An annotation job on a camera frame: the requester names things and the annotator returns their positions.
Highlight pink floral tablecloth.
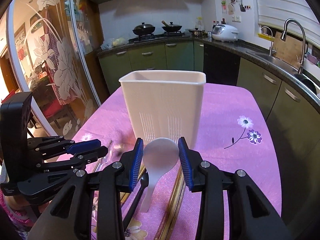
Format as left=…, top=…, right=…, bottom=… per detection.
left=71, top=83, right=281, bottom=239

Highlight steel kitchen faucet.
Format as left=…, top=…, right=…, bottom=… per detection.
left=279, top=18, right=306, bottom=74

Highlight silver metal fork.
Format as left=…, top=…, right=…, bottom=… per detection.
left=93, top=140, right=124, bottom=172

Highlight black wok with handle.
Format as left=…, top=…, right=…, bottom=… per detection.
left=162, top=21, right=182, bottom=33

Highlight black wok with lid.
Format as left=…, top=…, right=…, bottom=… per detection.
left=132, top=22, right=156, bottom=36

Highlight green lower kitchen cabinets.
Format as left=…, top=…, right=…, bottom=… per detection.
left=97, top=37, right=319, bottom=235

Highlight white window blind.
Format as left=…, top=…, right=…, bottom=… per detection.
left=257, top=0, right=319, bottom=47

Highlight white rice cooker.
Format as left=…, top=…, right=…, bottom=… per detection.
left=212, top=24, right=239, bottom=42

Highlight wooden cutting board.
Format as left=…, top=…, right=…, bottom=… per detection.
left=273, top=32, right=303, bottom=69

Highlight floral glass sliding door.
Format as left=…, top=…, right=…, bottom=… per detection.
left=1, top=0, right=101, bottom=139

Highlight stainless steel sink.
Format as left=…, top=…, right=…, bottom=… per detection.
left=247, top=50, right=319, bottom=97

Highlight black gas stove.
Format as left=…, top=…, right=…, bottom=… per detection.
left=129, top=31, right=191, bottom=44

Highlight white plastic utensil holder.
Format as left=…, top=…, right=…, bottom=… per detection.
left=119, top=70, right=206, bottom=147

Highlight gold metal chopstick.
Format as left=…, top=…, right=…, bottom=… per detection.
left=159, top=167, right=187, bottom=240

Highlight small steel pot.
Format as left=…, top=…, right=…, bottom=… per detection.
left=188, top=28, right=205, bottom=37

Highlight brown wooden chopstick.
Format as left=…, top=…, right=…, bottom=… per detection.
left=153, top=164, right=183, bottom=240

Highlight person left hand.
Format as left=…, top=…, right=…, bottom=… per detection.
left=4, top=195, right=30, bottom=210

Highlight black handled fork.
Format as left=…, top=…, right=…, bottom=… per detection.
left=123, top=170, right=149, bottom=230

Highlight small steel faucet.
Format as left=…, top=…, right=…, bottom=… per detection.
left=260, top=25, right=276, bottom=57

